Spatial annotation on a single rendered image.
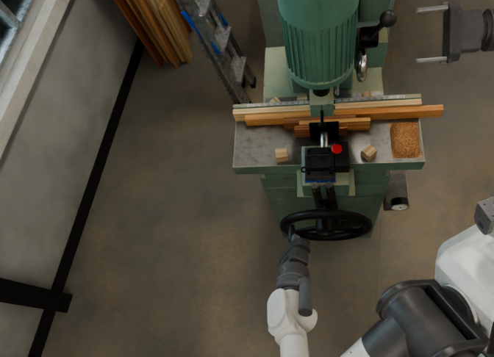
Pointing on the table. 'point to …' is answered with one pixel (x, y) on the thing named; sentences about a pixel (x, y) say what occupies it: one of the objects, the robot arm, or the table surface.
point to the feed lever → (387, 20)
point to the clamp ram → (331, 131)
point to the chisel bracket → (316, 104)
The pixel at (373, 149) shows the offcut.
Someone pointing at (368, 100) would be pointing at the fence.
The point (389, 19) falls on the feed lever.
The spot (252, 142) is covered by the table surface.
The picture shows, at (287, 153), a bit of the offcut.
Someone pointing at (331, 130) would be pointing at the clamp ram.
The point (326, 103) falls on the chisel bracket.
